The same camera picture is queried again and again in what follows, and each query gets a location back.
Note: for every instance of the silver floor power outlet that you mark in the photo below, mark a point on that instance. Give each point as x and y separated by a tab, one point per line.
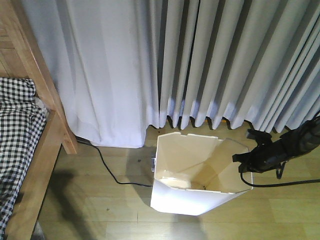
153	164

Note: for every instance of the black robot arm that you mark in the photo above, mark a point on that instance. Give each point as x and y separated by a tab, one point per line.
302	140

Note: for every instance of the white plastic trash bin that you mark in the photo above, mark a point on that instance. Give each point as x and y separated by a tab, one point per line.
194	174

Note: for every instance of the light grey curtain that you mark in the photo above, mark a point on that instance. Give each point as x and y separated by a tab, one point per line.
120	66

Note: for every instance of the black white checkered bedding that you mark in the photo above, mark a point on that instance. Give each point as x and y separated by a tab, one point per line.
22	122

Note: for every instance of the round grey rug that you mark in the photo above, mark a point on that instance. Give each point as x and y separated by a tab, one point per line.
37	233

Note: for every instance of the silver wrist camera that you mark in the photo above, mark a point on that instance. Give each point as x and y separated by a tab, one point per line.
259	136

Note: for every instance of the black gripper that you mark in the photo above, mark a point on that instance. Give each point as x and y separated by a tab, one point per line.
266	156

